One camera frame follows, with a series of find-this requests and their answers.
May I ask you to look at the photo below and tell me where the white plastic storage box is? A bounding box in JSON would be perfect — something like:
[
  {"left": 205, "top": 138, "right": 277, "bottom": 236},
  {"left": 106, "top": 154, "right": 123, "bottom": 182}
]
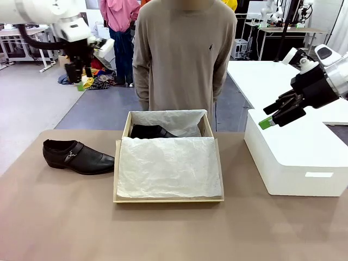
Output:
[{"left": 244, "top": 108, "right": 348, "bottom": 197}]

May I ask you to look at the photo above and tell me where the white tissue paper sheet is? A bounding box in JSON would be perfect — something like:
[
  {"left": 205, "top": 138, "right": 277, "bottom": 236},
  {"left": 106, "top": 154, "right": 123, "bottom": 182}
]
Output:
[{"left": 116, "top": 109, "right": 222, "bottom": 199}]

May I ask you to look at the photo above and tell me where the black cable hose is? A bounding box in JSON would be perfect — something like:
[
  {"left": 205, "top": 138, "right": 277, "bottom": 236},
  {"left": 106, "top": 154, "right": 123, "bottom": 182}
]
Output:
[{"left": 18, "top": 23, "right": 69, "bottom": 51}]

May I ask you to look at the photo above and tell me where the brown cardboard shoe box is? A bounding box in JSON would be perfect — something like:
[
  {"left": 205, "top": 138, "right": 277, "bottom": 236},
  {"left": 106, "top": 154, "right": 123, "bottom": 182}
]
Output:
[{"left": 113, "top": 109, "right": 226, "bottom": 204}]

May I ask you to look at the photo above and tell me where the person in yellow top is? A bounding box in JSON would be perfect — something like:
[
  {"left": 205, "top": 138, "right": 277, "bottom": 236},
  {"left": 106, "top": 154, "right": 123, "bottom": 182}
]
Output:
[{"left": 222, "top": 0, "right": 238, "bottom": 12}]

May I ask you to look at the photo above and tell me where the white desk with metal legs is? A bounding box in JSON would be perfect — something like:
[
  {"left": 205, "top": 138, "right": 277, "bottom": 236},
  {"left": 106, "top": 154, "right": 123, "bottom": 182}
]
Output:
[{"left": 0, "top": 27, "right": 59, "bottom": 73}]

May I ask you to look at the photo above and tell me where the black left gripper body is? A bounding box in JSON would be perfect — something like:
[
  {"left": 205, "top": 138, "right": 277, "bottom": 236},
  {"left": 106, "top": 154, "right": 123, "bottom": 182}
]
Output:
[{"left": 64, "top": 40, "right": 95, "bottom": 67}]

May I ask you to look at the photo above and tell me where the black leather dress shoe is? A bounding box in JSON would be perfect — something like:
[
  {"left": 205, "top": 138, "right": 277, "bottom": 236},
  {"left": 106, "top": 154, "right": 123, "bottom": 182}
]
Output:
[
  {"left": 130, "top": 123, "right": 178, "bottom": 139},
  {"left": 42, "top": 139, "right": 115, "bottom": 175}
]

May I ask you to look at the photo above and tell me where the person in beige sweater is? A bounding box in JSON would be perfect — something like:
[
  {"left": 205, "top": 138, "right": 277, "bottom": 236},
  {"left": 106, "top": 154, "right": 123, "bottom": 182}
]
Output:
[{"left": 132, "top": 0, "right": 239, "bottom": 132}]

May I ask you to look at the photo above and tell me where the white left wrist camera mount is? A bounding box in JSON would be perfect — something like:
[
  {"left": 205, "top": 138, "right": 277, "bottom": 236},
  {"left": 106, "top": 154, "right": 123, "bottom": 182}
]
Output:
[{"left": 87, "top": 36, "right": 116, "bottom": 59}]

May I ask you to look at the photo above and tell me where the white cube case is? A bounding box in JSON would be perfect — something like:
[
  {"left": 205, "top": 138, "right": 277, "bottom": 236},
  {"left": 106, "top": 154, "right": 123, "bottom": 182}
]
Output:
[{"left": 233, "top": 38, "right": 250, "bottom": 59}]

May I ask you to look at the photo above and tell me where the black tripod pole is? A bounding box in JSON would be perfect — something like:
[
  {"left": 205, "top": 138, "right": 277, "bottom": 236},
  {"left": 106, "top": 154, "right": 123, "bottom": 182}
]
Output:
[{"left": 272, "top": 0, "right": 300, "bottom": 63}]

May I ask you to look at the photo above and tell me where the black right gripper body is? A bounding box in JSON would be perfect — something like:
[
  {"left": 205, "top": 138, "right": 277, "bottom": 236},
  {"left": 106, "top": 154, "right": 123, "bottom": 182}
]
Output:
[{"left": 290, "top": 64, "right": 340, "bottom": 110}]

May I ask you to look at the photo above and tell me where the wooden top desk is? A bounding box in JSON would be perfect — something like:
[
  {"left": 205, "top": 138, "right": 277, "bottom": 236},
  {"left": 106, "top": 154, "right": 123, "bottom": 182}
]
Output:
[{"left": 244, "top": 21, "right": 330, "bottom": 62}]

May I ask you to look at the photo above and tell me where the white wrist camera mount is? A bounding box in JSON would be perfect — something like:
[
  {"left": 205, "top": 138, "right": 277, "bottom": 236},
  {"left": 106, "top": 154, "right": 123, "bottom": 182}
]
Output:
[
  {"left": 87, "top": 36, "right": 116, "bottom": 59},
  {"left": 281, "top": 47, "right": 320, "bottom": 76}
]

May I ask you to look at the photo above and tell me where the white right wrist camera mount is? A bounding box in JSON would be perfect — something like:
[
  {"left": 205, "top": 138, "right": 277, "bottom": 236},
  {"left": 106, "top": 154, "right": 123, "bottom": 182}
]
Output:
[{"left": 281, "top": 47, "right": 320, "bottom": 76}]

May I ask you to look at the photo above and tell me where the person in pink top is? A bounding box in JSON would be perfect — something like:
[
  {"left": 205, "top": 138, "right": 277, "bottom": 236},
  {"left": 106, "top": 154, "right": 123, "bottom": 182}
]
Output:
[{"left": 100, "top": 0, "right": 141, "bottom": 88}]

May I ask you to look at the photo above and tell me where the colourful pile of clothes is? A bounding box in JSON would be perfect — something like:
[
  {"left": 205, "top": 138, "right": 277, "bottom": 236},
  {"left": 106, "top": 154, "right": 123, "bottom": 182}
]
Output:
[{"left": 57, "top": 57, "right": 116, "bottom": 91}]

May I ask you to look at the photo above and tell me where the white curtain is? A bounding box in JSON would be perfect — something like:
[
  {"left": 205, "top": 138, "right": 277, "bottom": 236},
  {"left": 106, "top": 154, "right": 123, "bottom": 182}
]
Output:
[{"left": 326, "top": 0, "right": 348, "bottom": 57}]

